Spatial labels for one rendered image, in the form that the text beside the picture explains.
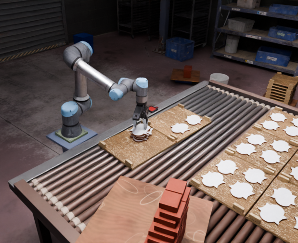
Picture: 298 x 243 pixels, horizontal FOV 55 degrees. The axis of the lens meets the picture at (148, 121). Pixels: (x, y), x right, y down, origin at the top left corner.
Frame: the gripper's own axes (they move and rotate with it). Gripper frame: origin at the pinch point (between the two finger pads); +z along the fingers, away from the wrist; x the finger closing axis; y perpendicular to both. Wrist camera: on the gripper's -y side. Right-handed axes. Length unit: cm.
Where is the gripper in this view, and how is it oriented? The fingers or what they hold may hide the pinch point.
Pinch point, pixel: (139, 128)
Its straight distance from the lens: 199.3
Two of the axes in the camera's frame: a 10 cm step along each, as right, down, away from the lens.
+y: 3.3, -4.9, 8.1
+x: -9.4, -2.0, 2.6
